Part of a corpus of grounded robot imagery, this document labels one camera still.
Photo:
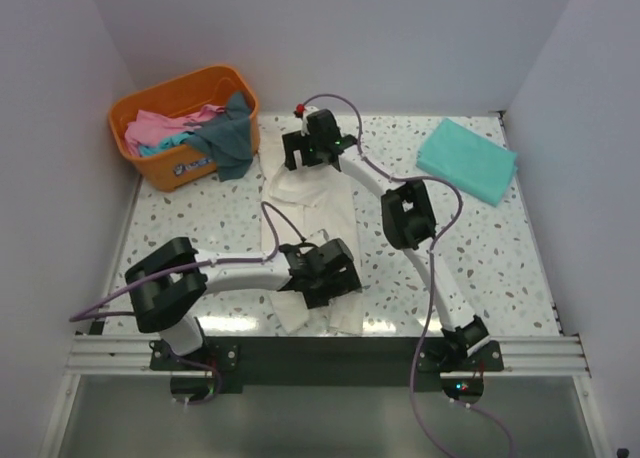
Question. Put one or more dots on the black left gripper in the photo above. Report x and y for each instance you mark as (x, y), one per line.
(344, 281)

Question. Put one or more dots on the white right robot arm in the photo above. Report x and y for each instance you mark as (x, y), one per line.
(408, 222)

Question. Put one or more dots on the folded turquoise t-shirt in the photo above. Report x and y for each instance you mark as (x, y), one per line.
(468, 161)

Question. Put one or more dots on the light blue t-shirt in basket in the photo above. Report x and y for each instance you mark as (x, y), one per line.
(163, 145)

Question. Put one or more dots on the dark teal t-shirt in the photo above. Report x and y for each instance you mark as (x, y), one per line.
(226, 139)

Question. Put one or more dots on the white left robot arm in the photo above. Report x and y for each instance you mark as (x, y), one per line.
(165, 285)

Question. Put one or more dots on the pink t-shirt in basket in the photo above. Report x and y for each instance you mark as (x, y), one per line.
(149, 128)

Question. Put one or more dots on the white t-shirt with red print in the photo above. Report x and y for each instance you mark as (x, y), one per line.
(316, 202)

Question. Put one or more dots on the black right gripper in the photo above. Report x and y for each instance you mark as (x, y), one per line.
(294, 142)

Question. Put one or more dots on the aluminium frame rail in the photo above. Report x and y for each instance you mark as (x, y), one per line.
(550, 356)

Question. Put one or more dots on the orange plastic laundry basket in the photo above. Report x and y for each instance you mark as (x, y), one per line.
(181, 96)

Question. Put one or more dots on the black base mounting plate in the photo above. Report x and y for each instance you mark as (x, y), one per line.
(307, 361)

